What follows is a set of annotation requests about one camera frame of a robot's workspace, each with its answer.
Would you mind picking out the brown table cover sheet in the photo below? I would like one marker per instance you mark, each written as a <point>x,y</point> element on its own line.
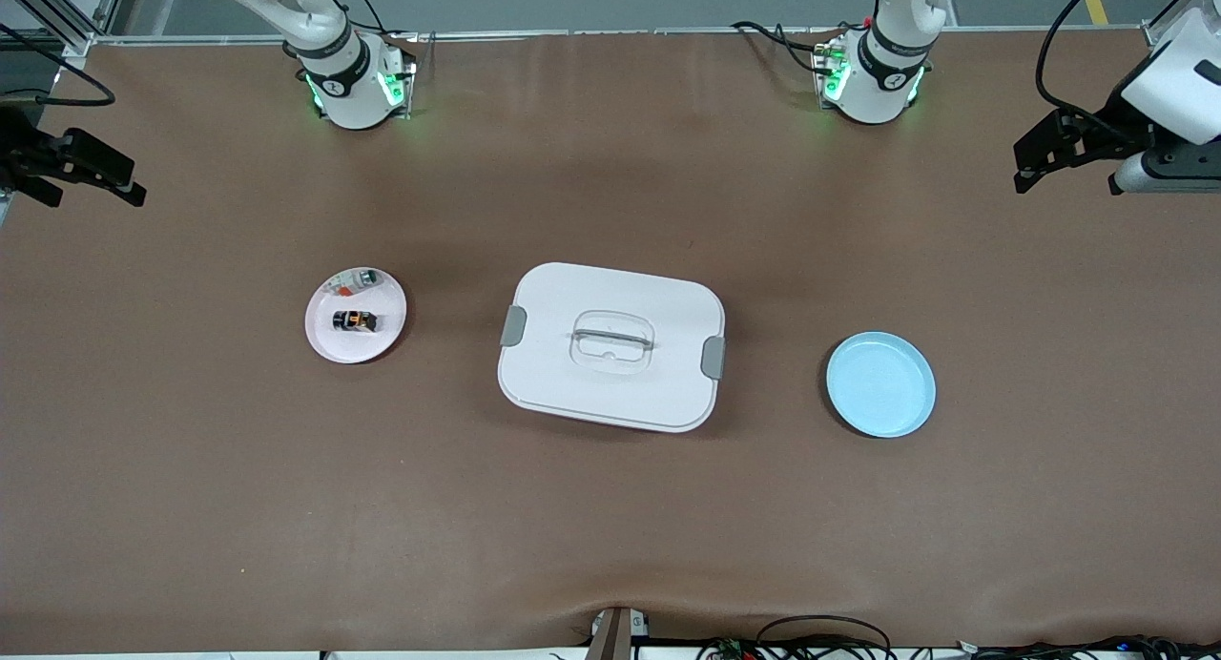
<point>191,469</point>

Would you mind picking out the light blue round plate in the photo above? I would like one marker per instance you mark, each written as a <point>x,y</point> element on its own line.
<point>879,385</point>

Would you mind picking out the white lidded box grey latches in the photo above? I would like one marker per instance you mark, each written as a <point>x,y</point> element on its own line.
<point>610,393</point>

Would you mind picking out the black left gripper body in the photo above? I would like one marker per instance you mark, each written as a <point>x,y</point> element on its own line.
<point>1105,129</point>

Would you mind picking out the pink round plate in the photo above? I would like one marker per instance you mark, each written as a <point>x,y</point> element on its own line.
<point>358,350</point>

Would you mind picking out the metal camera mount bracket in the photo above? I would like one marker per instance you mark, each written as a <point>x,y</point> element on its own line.
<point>615,636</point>

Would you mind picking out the orange black push-button switch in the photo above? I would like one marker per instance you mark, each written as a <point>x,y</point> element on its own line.
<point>355,320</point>

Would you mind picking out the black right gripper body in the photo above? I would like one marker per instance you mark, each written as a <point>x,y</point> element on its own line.
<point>19,152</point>

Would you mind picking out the aluminium frame profile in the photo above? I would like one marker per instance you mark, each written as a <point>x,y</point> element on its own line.
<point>57,11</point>

